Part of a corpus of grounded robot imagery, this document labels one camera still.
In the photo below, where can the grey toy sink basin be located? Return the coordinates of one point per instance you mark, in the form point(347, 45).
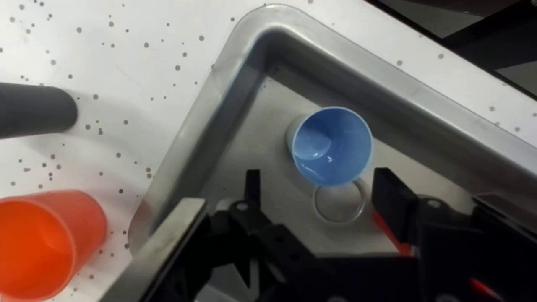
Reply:
point(263, 144)

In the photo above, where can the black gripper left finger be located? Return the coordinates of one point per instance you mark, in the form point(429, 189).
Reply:
point(253, 186)

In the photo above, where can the orange plastic cup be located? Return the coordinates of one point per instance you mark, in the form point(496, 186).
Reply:
point(45, 240)

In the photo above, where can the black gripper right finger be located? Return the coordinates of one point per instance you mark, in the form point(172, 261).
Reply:
point(397, 194)

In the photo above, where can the light blue plastic cup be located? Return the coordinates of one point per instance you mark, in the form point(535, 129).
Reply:
point(330, 142)

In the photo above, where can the white toy stove sink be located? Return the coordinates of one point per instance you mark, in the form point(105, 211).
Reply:
point(140, 55)

